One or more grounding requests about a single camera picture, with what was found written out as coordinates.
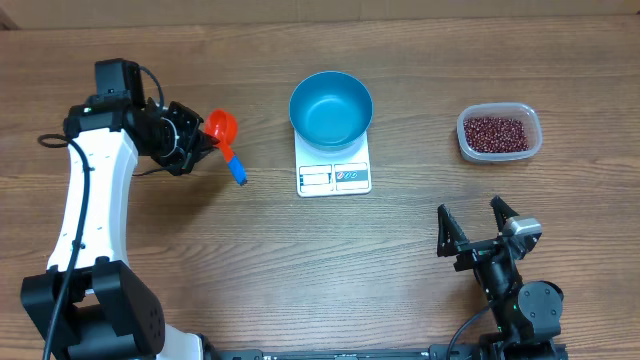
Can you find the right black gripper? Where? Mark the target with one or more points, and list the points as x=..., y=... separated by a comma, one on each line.
x=453, y=242

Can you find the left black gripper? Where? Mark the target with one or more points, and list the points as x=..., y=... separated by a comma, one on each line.
x=197, y=139

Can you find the red scoop with blue handle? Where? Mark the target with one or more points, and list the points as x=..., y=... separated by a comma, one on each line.
x=222, y=127

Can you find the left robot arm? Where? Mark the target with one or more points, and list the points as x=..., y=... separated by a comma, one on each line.
x=89, y=304

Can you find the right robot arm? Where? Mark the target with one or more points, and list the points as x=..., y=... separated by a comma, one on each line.
x=527, y=315

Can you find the white kitchen scale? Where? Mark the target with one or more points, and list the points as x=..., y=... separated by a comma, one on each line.
x=322, y=172

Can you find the blue bowl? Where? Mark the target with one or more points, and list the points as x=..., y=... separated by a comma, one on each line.
x=331, y=110

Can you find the red beans in container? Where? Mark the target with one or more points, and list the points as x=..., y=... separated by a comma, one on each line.
x=495, y=135

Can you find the clear plastic container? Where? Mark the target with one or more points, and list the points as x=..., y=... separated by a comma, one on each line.
x=513, y=110

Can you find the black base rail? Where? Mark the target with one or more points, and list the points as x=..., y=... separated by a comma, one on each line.
x=433, y=352

